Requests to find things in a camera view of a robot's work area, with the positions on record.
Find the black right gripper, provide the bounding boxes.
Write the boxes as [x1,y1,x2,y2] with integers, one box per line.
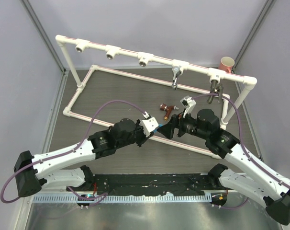
[157,107,209,140]

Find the white PVC pipe frame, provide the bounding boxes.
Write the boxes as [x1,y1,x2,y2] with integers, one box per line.
[55,34,257,160]

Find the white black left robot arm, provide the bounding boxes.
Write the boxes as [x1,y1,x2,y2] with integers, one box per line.
[13,117,159,197]

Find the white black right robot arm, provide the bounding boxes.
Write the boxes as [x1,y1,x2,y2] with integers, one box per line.
[157,109,290,225]

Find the brown plastic faucet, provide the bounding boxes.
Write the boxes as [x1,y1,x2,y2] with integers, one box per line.
[159,103,179,121]

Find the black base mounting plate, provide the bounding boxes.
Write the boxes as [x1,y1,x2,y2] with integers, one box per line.
[72,173,226,196]

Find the chrome metal faucet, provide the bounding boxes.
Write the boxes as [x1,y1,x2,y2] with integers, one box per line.
[171,66,181,90]

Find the grey plastic faucet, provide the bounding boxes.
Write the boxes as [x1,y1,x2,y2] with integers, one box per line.
[207,80,223,104]

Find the pink ceramic mug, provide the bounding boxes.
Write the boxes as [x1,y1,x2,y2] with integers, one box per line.
[218,57,235,73]

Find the aluminium corner profile right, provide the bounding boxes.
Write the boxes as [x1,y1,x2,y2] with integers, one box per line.
[232,0,276,73]

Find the aluminium corner profile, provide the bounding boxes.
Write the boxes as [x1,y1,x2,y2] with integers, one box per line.
[232,0,276,73]
[19,0,69,75]

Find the aluminium corner profile left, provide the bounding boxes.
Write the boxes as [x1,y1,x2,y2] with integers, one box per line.
[19,0,69,75]

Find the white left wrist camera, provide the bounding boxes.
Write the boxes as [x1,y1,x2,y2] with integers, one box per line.
[140,112,159,137]

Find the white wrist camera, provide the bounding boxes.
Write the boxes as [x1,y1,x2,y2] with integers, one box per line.
[180,96,196,118]
[140,112,159,137]

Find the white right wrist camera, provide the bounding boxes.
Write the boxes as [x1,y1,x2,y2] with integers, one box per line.
[180,96,196,118]

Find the slotted cable duct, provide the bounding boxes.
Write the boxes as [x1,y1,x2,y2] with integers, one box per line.
[32,193,212,204]

